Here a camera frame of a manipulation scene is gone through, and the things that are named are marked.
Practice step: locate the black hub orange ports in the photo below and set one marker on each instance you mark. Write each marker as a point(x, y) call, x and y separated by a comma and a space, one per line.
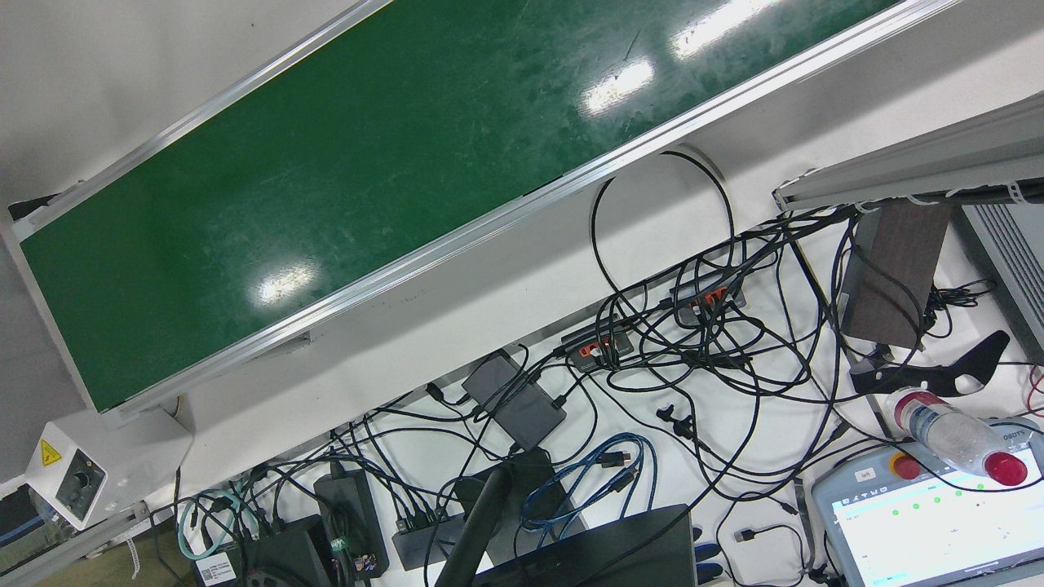
point(708, 297)
point(599, 346)

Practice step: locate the dark grey docking adapter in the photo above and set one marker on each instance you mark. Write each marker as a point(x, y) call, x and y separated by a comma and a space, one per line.
point(514, 399)

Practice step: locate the green belt conveyor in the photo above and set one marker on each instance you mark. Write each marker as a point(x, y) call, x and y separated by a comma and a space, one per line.
point(326, 204)

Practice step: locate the black monitor stand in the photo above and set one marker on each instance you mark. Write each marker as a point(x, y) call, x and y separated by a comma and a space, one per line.
point(481, 522)

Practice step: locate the black usb hub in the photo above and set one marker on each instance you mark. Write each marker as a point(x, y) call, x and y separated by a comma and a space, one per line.
point(424, 542)

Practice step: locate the black computer monitor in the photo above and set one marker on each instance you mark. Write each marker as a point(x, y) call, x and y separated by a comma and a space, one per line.
point(603, 554)

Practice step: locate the black power brick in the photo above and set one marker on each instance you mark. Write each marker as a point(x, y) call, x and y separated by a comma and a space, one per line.
point(351, 514)

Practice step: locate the black device with label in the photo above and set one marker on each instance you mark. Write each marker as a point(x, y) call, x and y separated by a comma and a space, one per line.
point(281, 558)

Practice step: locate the dark brown block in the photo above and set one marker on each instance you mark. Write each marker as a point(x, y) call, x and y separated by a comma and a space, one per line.
point(893, 277)

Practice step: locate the black curved plastic part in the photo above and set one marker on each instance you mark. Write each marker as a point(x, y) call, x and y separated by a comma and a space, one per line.
point(905, 379)

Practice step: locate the white conveyor control box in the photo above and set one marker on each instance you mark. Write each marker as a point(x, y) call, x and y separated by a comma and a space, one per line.
point(106, 465)

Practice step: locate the plastic water bottle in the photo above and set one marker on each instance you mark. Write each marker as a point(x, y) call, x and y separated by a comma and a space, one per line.
point(954, 436)

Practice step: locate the grey teach pendant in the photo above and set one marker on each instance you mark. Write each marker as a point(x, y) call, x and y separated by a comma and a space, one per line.
point(922, 538)

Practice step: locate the black ribbed metal box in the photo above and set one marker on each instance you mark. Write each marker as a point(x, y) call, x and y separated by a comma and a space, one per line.
point(1011, 269)

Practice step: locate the aluminium profile post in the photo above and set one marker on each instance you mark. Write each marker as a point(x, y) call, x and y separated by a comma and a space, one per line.
point(922, 163)

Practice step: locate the aluminium floor rail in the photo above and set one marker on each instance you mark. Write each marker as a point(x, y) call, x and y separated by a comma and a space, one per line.
point(73, 546)

